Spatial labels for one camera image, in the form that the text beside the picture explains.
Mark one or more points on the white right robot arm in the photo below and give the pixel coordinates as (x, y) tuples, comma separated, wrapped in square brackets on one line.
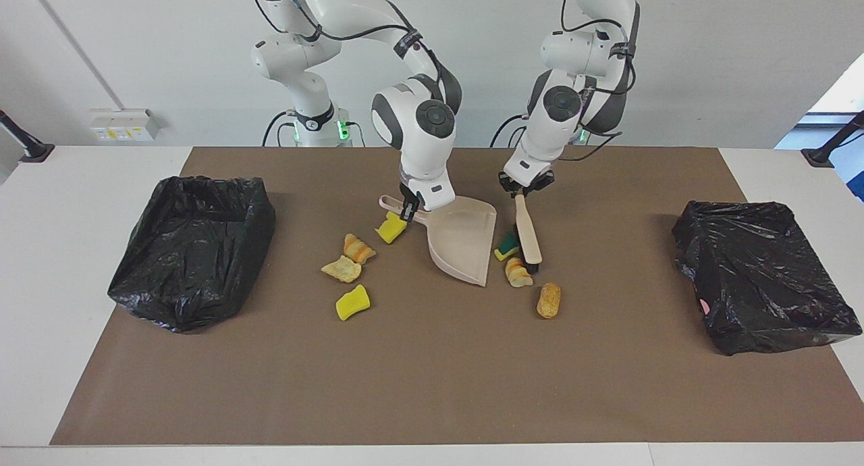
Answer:
[(418, 128)]

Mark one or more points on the green and yellow sponge piece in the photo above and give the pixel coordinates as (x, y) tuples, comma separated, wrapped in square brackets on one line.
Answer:
[(505, 248)]

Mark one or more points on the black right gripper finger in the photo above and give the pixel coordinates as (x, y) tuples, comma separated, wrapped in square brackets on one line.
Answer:
[(407, 214)]

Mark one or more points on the brown textured bread roll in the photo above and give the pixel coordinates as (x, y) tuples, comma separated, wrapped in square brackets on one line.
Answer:
[(549, 300)]

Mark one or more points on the black clamp post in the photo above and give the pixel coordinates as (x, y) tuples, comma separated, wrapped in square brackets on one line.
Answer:
[(27, 148), (827, 152)]

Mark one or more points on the black bag-lined bin pink mark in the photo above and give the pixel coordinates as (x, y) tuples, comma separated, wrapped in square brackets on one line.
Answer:
[(763, 277)]

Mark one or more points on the brown table mat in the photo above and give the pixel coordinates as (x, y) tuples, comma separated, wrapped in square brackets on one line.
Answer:
[(432, 385)]

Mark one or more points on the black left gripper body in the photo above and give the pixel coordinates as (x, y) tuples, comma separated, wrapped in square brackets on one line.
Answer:
[(526, 177)]

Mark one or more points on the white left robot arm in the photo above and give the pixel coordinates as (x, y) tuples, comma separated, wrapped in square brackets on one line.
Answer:
[(560, 108)]

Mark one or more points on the beige hand brush black bristles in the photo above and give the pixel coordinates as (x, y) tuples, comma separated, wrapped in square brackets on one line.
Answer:
[(528, 236)]

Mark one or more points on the beige plastic dustpan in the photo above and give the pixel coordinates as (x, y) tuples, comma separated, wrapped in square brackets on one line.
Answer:
[(466, 243)]

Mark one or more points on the pale pastry piece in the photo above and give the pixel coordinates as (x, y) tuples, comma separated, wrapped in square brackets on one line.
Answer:
[(343, 270)]

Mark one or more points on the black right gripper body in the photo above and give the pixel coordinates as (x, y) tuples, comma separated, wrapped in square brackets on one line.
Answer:
[(410, 197)]

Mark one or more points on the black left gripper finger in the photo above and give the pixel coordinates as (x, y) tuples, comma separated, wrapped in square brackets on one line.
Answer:
[(507, 188), (542, 186)]

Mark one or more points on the orange striped croissant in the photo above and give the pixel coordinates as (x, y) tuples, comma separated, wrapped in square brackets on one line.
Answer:
[(518, 273), (359, 250)]

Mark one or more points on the white wall socket panel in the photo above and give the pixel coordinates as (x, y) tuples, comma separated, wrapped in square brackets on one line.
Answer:
[(125, 125)]

